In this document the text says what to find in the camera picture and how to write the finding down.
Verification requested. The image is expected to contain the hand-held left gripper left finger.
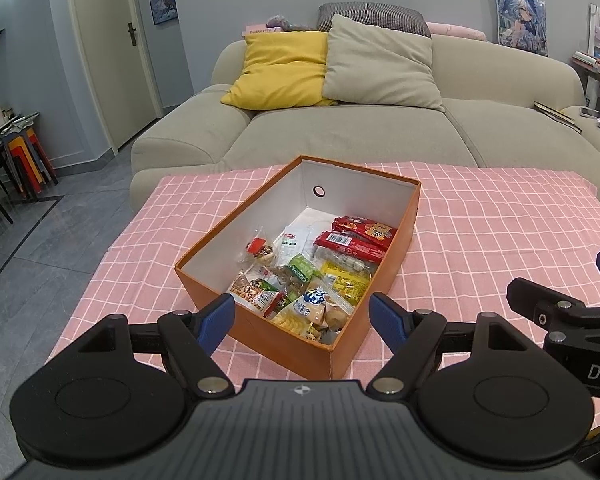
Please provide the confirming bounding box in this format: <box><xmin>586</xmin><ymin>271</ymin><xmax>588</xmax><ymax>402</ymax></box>
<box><xmin>67</xmin><ymin>294</ymin><xmax>236</xmax><ymax>396</ymax></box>

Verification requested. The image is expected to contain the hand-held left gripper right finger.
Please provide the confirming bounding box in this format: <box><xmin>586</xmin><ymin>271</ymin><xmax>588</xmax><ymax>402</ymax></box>
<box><xmin>369</xmin><ymin>292</ymin><xmax>538</xmax><ymax>395</ymax></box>

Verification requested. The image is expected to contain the orange cardboard box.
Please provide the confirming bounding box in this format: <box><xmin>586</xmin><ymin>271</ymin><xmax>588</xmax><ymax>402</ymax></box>
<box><xmin>174</xmin><ymin>155</ymin><xmax>422</xmax><ymax>381</ymax></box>

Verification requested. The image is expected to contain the nut mix snack packet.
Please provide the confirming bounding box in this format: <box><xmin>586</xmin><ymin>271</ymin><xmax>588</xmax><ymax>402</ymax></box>
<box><xmin>226</xmin><ymin>271</ymin><xmax>287</xmax><ymax>317</ymax></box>

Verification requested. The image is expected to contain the yellow snack packet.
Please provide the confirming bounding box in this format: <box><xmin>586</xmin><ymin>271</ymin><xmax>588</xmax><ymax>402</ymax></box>
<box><xmin>321</xmin><ymin>266</ymin><xmax>372</xmax><ymax>302</ymax></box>

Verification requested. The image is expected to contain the clear red label snack packet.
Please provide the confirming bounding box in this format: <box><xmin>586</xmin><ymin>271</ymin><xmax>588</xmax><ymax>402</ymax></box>
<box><xmin>240</xmin><ymin>235</ymin><xmax>277</xmax><ymax>268</ymax></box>

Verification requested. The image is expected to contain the blue print cracker packet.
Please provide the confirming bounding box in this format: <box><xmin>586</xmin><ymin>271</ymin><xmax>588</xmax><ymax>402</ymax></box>
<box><xmin>270</xmin><ymin>285</ymin><xmax>353</xmax><ymax>343</ymax></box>

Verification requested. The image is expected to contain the red barcode snack packet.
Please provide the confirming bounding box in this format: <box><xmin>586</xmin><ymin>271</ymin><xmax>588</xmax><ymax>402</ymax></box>
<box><xmin>313</xmin><ymin>231</ymin><xmax>387</xmax><ymax>262</ymax></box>

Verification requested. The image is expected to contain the red orange print snack packet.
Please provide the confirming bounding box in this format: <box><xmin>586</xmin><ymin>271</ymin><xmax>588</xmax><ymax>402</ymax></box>
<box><xmin>331</xmin><ymin>216</ymin><xmax>398</xmax><ymax>247</ymax></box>

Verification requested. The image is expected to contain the green nut snack packet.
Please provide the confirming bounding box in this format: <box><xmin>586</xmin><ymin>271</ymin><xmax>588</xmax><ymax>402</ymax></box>
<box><xmin>269</xmin><ymin>254</ymin><xmax>315</xmax><ymax>297</ymax></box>

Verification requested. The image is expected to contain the long white snack packet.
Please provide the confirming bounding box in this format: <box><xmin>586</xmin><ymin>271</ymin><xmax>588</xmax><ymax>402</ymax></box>
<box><xmin>275</xmin><ymin>227</ymin><xmax>311</xmax><ymax>266</ymax></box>

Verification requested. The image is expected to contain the pink checked tablecloth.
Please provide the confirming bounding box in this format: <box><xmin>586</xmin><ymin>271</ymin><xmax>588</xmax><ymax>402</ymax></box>
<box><xmin>47</xmin><ymin>160</ymin><xmax>600</xmax><ymax>433</ymax></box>

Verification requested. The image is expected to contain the dark book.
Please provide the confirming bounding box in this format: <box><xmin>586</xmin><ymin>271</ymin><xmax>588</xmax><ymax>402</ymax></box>
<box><xmin>534</xmin><ymin>101</ymin><xmax>582</xmax><ymax>133</ymax></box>

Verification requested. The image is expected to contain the beige sofa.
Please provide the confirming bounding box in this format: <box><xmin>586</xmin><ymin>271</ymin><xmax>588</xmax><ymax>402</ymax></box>
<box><xmin>130</xmin><ymin>25</ymin><xmax>600</xmax><ymax>211</ymax></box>

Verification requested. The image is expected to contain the stack of books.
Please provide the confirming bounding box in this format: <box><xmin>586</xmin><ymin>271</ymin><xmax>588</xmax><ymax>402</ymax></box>
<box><xmin>571</xmin><ymin>51</ymin><xmax>600</xmax><ymax>81</ymax></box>

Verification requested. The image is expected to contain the stack of coloured stools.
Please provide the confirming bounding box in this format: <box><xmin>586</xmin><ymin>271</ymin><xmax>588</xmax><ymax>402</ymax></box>
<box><xmin>2</xmin><ymin>127</ymin><xmax>59</xmax><ymax>201</ymax></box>

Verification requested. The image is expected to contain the yellow pillow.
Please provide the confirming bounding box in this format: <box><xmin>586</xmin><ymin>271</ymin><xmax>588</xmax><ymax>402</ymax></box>
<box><xmin>221</xmin><ymin>31</ymin><xmax>338</xmax><ymax>111</ymax></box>

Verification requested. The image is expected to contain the beige pillow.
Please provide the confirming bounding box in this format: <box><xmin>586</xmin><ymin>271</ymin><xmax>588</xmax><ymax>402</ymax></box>
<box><xmin>322</xmin><ymin>14</ymin><xmax>446</xmax><ymax>112</ymax></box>

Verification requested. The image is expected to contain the anime print cushion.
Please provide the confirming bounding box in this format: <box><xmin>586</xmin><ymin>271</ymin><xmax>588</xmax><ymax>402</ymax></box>
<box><xmin>494</xmin><ymin>0</ymin><xmax>550</xmax><ymax>56</ymax></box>

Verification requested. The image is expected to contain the pink cushion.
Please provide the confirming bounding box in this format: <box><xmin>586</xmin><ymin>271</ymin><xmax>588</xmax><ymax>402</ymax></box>
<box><xmin>426</xmin><ymin>21</ymin><xmax>487</xmax><ymax>42</ymax></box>

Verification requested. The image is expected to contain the white door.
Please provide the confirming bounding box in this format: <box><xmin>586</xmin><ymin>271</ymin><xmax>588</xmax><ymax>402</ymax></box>
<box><xmin>77</xmin><ymin>0</ymin><xmax>158</xmax><ymax>146</ymax></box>

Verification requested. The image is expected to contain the dining table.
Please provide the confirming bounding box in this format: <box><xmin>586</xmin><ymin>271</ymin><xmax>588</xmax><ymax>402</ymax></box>
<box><xmin>0</xmin><ymin>112</ymin><xmax>41</xmax><ymax>161</ymax></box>

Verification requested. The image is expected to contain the grey plush toy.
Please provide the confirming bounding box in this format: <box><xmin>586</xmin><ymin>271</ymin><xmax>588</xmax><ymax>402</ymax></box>
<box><xmin>266</xmin><ymin>14</ymin><xmax>311</xmax><ymax>31</ymax></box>

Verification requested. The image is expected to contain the houndstooth pillow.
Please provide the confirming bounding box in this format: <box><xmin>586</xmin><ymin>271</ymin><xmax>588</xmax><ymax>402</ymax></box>
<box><xmin>317</xmin><ymin>2</ymin><xmax>432</xmax><ymax>38</ymax></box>

